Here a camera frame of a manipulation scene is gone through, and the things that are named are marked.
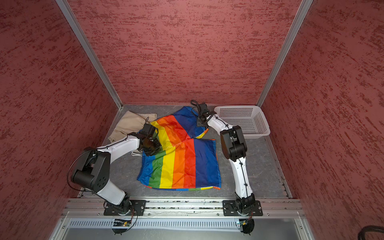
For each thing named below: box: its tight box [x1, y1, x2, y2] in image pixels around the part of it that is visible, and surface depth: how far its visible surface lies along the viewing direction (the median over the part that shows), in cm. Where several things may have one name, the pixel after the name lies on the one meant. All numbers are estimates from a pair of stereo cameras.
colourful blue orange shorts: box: [137, 106, 222, 191], surface depth 90 cm
